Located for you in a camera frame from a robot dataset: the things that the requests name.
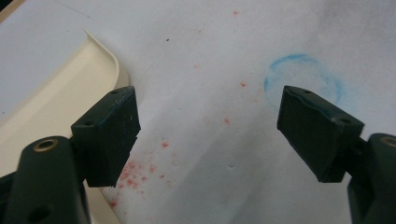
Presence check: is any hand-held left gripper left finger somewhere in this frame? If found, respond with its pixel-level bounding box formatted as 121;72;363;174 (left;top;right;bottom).
70;85;142;189

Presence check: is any white table cover sheet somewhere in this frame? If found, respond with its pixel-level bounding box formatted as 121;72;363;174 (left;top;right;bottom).
0;0;396;224

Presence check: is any cream plastic dustpan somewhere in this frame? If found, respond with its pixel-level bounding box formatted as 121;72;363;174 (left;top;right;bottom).
0;30;130;224

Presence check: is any wooden table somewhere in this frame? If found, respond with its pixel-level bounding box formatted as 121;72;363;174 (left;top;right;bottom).
0;0;26;23

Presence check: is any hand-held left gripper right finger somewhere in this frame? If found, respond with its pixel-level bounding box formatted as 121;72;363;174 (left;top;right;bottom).
276;85;365;184

